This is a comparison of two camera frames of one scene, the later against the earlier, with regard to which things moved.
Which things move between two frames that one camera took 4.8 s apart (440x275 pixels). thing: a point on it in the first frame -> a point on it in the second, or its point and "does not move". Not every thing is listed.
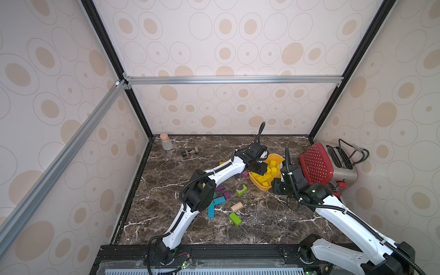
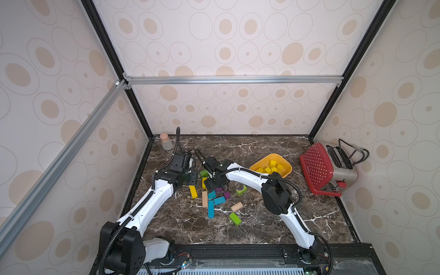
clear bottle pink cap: (166, 143) does not move
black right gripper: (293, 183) -> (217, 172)
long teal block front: (211, 210) does not move
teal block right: (219, 200) does not move
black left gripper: (263, 169) -> (194, 177)
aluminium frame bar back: (210, 79) does not move
